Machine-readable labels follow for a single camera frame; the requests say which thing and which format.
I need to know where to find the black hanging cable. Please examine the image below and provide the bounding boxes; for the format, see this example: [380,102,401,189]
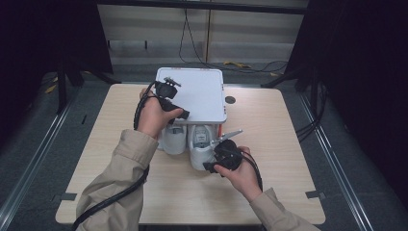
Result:
[178,8,290,74]

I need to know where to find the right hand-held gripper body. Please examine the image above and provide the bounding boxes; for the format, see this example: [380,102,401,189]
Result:
[210,129,244,172]

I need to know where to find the grey tape strip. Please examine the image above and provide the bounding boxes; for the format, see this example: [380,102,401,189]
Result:
[51,192,78,202]
[304,190,326,200]

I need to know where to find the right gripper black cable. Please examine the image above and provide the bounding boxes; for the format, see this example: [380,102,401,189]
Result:
[240,150,264,193]

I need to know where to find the metal floor rail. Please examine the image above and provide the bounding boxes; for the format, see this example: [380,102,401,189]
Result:
[0,95,75,222]
[297,94,374,231]

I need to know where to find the black curtain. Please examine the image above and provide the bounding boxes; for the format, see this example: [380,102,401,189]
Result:
[0,0,114,136]
[284,0,408,200]

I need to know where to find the person's right hand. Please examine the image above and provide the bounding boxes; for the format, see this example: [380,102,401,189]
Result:
[214,145,264,203]

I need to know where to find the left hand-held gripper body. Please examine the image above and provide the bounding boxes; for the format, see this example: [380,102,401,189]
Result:
[154,76,183,112]

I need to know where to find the white sneaker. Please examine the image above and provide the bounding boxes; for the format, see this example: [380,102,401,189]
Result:
[188,123,223,172]
[159,123,188,156]

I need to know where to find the person's left hand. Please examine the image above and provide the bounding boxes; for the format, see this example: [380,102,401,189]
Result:
[137,88,185,140]

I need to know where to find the white shoe rack orange posts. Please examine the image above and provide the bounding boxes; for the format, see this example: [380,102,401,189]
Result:
[155,66,228,152]

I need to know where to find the black metal stand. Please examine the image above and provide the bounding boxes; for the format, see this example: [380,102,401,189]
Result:
[55,61,114,116]

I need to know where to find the bundle of black floor cables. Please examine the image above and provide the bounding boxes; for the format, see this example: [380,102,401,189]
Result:
[294,81,329,142]

